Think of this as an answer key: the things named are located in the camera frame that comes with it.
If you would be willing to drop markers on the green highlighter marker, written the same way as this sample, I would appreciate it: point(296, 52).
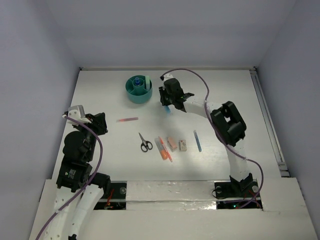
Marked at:
point(147, 83)

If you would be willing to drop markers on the white boxed eraser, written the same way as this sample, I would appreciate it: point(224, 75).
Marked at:
point(183, 145)

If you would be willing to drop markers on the teal round desk organizer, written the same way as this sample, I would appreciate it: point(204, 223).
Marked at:
point(138, 94)

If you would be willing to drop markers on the pink eraser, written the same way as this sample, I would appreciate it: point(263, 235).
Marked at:
point(172, 144)

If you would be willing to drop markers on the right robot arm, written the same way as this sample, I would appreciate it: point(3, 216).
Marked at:
point(230, 130)

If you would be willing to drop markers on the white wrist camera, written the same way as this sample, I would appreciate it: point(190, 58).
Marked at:
point(76, 113)
point(166, 77)

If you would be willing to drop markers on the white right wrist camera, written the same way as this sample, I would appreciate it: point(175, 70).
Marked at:
point(166, 77)

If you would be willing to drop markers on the blue thin pen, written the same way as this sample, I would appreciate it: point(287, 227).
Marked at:
point(197, 141)

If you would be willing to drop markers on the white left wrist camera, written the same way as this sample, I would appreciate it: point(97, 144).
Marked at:
point(76, 113)

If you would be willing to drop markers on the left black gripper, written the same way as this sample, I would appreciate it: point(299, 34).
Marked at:
point(97, 122)

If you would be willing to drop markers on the aluminium side rail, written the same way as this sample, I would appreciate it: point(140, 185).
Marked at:
point(275, 144)

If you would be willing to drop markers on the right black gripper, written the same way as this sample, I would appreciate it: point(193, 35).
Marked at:
point(163, 91)

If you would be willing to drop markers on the orange highlighter marker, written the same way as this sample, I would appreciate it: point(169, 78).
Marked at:
point(161, 149)

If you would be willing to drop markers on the small blue-capped glue bottle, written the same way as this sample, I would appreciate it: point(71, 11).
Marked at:
point(137, 81)

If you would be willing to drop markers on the red transparent pen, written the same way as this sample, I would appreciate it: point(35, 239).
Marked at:
point(127, 119)

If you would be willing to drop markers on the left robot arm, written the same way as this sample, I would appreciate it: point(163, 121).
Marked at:
point(78, 186)

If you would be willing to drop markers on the red thin pen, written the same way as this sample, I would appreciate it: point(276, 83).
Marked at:
point(164, 146)

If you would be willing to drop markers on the black handled scissors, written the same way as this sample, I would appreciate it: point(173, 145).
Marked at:
point(145, 145)

